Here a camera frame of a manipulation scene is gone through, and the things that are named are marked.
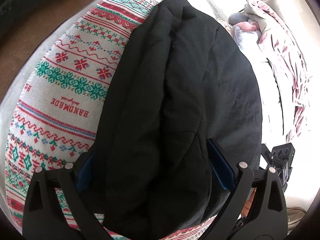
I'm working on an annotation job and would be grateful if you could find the pink velvet blanket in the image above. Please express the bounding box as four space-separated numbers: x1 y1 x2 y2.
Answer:
240 0 309 147

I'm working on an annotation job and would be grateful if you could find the patterned nordic blanket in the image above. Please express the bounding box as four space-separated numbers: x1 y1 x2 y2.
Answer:
1 0 213 232

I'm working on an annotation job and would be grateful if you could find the grey pillow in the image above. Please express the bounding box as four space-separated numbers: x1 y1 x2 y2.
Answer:
262 0 319 45

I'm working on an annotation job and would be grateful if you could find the light blue fleece blanket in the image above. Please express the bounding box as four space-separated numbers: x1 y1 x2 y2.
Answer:
228 12 262 55

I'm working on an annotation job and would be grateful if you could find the black quilted coat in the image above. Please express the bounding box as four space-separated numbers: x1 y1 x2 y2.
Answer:
78 0 262 239

